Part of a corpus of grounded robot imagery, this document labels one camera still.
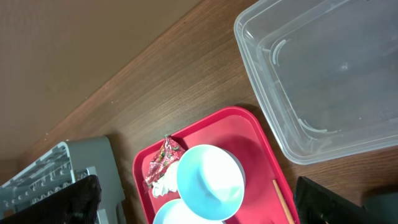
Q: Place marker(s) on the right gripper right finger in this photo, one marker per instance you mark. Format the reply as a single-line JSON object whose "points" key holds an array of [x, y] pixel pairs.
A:
{"points": [[317, 205]]}

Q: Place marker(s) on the wooden chopstick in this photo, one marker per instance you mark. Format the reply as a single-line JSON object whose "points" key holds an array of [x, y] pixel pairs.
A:
{"points": [[285, 207]]}

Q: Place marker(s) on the clear plastic bin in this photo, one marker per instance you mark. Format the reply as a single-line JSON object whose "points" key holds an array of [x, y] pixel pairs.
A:
{"points": [[324, 74]]}

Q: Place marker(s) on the white napkin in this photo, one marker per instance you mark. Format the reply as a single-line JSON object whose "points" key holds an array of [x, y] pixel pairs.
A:
{"points": [[167, 183]]}

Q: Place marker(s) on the large light blue plate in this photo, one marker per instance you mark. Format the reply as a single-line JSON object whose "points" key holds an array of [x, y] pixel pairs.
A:
{"points": [[176, 212]]}

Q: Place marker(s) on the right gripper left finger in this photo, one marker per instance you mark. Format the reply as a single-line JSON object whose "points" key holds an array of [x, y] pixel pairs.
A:
{"points": [[76, 204]]}

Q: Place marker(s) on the small light blue plate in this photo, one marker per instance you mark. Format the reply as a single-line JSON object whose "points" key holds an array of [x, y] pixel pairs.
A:
{"points": [[211, 182]]}

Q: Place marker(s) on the grey dishwasher rack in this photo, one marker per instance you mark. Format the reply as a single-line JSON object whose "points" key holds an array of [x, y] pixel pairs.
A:
{"points": [[63, 165]]}

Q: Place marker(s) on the red plastic tray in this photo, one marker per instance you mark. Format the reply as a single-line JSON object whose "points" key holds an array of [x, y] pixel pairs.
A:
{"points": [[238, 131]]}

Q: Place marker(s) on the red snack wrapper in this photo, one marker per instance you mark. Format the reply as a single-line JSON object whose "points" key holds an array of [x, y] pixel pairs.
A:
{"points": [[170, 151]]}

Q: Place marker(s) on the black waste tray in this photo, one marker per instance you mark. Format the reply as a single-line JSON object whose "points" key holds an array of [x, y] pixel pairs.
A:
{"points": [[382, 205]]}

